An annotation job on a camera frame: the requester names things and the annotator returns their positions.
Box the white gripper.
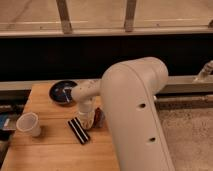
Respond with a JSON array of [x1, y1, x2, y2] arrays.
[[78, 101, 95, 130]]

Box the black striped eraser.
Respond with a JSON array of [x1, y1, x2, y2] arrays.
[[68, 117, 90, 145]]

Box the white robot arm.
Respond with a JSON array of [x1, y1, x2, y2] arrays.
[[71, 57, 175, 171]]

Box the red blue small toy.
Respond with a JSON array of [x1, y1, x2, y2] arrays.
[[94, 108, 105, 128]]

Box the dark blue bowl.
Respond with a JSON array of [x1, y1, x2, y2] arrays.
[[49, 80, 77, 106]]

